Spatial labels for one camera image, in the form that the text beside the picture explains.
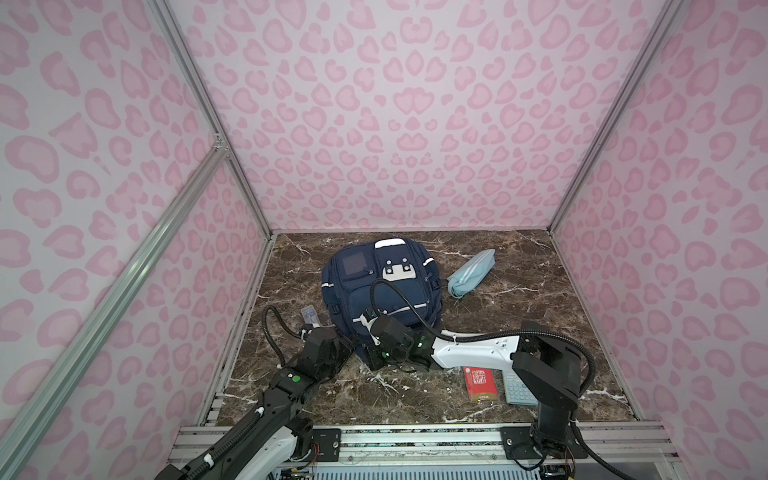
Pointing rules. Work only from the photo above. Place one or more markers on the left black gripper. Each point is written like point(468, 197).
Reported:
point(345, 347)

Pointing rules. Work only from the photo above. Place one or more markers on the light blue pencil case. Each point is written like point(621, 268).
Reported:
point(465, 279)

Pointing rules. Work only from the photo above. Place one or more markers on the navy blue student backpack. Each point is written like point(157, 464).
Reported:
point(397, 276)

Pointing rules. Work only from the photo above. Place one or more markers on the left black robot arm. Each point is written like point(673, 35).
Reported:
point(274, 431)

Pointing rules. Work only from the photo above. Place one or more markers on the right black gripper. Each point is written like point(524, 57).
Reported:
point(373, 362)

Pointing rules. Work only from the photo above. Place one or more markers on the teal calculator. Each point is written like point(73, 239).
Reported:
point(516, 392)

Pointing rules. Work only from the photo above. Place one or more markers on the red rectangular box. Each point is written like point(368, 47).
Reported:
point(480, 384)

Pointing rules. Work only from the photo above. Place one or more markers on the aluminium front rail frame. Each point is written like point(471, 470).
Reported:
point(641, 450)

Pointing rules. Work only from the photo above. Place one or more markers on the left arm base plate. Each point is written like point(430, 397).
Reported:
point(317, 445)

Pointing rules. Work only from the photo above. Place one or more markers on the transparent ruler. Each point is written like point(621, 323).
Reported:
point(310, 316)

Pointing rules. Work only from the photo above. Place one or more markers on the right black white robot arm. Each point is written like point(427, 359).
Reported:
point(555, 368)

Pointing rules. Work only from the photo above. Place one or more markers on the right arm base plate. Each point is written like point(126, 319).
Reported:
point(518, 443)

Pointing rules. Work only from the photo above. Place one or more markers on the aluminium diagonal frame bar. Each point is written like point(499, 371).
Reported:
point(34, 420)

